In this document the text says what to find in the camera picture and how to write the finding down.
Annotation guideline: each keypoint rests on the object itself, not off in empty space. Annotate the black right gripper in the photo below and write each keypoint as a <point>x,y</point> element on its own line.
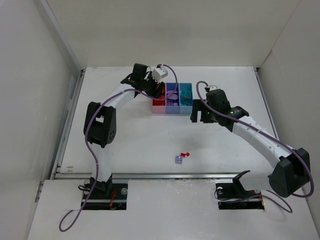
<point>200,110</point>

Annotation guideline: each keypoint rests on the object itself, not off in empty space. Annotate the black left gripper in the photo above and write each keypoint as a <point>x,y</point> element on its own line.
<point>155,88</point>

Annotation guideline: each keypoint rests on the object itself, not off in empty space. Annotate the teal heart lego piece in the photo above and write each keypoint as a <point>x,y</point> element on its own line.
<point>186,98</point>

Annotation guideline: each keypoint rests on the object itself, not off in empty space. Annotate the purple square lego brick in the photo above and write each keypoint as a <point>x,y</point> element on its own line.
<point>172,103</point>

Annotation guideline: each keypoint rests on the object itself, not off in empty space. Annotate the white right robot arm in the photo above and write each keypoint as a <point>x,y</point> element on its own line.
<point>290,167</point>

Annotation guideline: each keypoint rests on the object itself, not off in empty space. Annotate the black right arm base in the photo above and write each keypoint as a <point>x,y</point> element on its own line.
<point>231,195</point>

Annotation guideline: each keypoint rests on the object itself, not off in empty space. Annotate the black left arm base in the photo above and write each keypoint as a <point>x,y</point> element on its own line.
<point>112,200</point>

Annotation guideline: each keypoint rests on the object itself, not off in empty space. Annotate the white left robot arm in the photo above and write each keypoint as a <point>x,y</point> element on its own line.
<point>100,126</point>

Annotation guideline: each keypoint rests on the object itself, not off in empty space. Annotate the three-compartment colour sorting tray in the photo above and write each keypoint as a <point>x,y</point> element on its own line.
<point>179,99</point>

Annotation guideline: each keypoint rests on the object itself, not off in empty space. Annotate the red lego in pink bin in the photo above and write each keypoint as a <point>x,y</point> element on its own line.
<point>161,101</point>

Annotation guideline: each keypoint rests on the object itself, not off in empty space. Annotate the lilac square lego plate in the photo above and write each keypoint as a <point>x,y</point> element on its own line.
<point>179,159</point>

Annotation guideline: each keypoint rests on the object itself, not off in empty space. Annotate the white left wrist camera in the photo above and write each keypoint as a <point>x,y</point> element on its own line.
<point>158,74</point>

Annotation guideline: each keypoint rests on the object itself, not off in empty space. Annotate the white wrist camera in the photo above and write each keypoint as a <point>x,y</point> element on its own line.
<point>210,88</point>
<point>158,74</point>

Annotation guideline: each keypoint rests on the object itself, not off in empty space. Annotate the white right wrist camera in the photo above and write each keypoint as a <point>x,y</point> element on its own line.
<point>210,88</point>

